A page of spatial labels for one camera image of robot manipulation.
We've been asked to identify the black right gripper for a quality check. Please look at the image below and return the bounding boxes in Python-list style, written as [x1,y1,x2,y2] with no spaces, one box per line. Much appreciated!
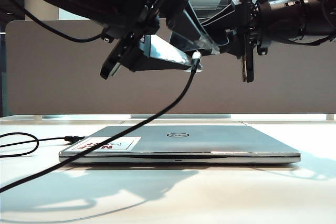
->
[201,0,271,83]

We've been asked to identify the black charging cable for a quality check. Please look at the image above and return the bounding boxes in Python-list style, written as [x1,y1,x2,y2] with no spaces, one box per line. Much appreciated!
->
[0,52,204,193]

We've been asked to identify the silver Dell laptop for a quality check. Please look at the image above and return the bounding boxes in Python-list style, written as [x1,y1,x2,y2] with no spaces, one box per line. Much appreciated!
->
[59,125,301,164]

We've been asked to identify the white sticker with red letters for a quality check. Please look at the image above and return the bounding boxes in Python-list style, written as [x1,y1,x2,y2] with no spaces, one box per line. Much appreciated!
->
[71,136,142,152]

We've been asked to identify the brown desk divider panel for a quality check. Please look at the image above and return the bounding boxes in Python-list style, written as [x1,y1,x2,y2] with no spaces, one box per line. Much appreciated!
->
[5,19,336,116]

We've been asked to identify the beige round column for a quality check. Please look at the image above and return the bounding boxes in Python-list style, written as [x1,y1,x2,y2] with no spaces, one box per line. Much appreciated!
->
[24,0,60,22]

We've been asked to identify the wide silver divider bracket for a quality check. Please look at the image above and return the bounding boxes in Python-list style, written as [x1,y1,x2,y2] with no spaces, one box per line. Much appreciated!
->
[130,114,232,119]

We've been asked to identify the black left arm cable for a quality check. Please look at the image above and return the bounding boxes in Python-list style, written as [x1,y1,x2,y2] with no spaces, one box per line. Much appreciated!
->
[0,0,104,43]

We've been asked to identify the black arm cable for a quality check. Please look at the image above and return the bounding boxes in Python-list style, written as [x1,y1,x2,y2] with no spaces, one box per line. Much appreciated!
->
[251,0,336,48]
[0,0,104,43]

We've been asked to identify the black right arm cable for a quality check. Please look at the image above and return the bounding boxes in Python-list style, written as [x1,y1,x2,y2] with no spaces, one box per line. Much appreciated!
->
[251,0,336,48]

